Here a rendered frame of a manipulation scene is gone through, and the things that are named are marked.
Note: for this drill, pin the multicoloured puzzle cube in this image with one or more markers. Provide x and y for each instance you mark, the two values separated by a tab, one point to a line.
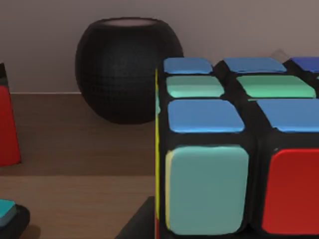
224	139

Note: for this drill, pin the black and teal object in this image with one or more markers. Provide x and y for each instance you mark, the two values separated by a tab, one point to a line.
12	219

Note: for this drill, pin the black round speaker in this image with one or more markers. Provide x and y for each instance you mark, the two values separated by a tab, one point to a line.
119	74

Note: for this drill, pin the red and black block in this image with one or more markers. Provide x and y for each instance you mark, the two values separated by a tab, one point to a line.
7	129

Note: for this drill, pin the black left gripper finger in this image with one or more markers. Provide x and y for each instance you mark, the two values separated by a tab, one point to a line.
143	221

